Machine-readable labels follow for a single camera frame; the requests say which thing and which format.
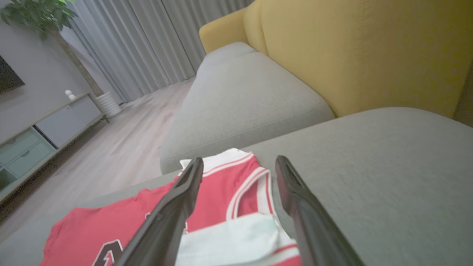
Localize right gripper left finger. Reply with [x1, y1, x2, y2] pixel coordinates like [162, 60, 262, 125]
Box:
[115, 157, 204, 266]

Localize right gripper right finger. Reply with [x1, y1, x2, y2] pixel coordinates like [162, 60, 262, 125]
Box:
[275, 155, 366, 266]

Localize red basketball jersey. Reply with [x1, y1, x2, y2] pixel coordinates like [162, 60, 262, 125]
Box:
[39, 148, 302, 266]

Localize large grey sofa seat cushion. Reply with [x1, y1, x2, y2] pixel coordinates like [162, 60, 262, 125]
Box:
[0, 107, 473, 266]

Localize white ribbed plant pot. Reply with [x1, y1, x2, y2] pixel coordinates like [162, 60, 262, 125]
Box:
[95, 91, 122, 118]

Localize grey-green sideboard cabinet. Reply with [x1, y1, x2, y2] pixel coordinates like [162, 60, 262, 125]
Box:
[0, 92, 109, 204]

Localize grey pleated curtain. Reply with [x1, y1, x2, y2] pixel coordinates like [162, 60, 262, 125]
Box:
[61, 0, 255, 104]

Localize yellow sofa backrest cushion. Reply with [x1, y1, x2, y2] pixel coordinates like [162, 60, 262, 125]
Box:
[243, 0, 269, 56]
[199, 7, 249, 55]
[259, 0, 473, 119]

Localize black television screen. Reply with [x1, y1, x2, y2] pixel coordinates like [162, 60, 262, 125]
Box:
[0, 55, 25, 95]

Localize green potted tree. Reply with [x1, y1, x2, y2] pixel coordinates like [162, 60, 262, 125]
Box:
[0, 0, 106, 98]

